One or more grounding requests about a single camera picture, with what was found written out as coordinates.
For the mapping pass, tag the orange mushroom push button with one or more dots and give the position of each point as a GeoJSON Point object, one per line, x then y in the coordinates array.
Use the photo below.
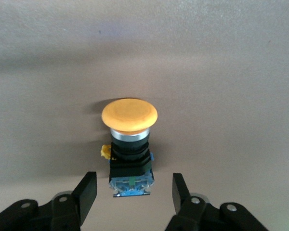
{"type": "Point", "coordinates": [130, 115]}

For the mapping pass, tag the brown table mat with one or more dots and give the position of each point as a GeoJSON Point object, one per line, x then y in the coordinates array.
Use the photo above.
{"type": "Point", "coordinates": [207, 72]}

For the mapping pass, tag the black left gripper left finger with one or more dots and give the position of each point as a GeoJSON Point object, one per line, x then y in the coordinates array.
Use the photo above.
{"type": "Point", "coordinates": [86, 192]}

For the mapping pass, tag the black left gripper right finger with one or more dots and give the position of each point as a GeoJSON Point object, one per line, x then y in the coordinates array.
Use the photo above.
{"type": "Point", "coordinates": [180, 195]}

